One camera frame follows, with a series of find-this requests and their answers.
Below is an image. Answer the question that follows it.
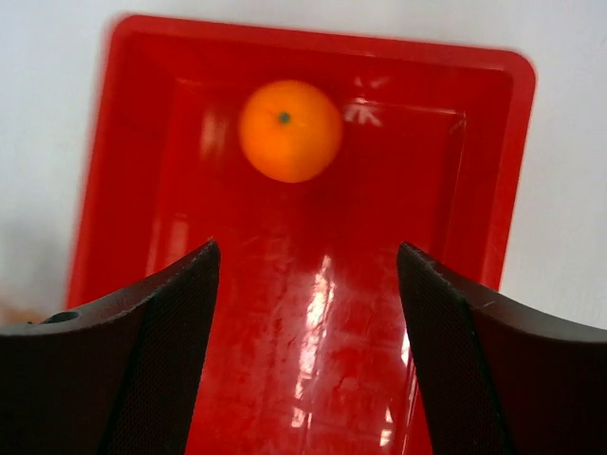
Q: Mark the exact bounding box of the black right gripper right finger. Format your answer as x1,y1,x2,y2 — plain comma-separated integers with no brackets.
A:
396,243,606,454

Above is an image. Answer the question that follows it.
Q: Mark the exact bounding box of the orange fruit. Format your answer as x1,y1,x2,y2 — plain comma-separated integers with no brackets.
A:
238,80,343,183

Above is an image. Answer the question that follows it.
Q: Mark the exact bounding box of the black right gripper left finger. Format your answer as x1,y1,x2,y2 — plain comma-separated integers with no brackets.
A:
1,241,221,454

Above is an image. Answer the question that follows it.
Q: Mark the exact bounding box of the red plastic tray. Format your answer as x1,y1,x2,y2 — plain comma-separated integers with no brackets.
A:
67,15,536,454

